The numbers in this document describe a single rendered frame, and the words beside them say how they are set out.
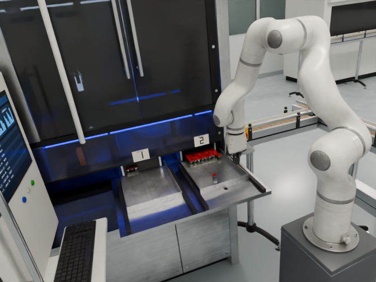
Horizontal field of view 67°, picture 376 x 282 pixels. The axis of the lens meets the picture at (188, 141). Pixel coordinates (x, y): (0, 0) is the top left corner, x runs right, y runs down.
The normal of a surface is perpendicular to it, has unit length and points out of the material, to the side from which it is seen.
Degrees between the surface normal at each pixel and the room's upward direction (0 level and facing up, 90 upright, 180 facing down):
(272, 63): 90
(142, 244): 90
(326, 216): 90
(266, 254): 0
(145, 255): 90
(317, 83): 76
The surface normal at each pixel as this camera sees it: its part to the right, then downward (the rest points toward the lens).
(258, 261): -0.11, -0.90
